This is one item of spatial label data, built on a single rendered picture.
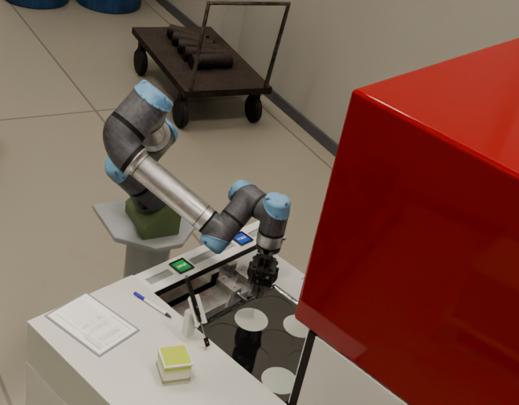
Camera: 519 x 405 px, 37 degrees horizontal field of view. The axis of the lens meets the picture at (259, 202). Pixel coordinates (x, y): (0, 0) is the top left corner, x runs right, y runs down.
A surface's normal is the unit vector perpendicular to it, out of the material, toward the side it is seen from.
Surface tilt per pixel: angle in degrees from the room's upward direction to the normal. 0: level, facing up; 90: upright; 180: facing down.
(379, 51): 90
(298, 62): 90
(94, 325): 0
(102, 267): 0
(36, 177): 0
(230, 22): 90
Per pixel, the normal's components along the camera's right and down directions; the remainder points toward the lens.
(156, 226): 0.47, 0.54
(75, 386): -0.69, 0.29
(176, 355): 0.17, -0.83
